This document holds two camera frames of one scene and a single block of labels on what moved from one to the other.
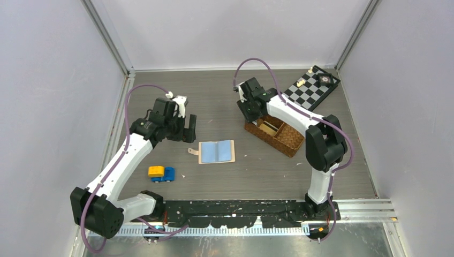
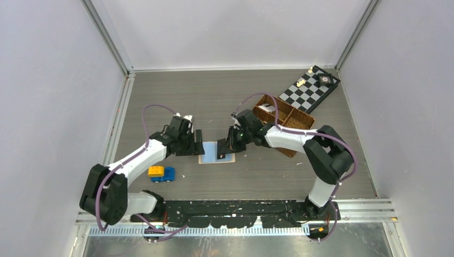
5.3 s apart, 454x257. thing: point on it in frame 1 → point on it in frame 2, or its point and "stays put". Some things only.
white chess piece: [300, 83] stays put
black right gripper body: [245, 105] → [245, 135]
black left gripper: [182, 135] → [191, 150]
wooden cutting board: [214, 152] stays put
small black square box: [325, 80] stays put
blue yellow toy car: [159, 173] stays put
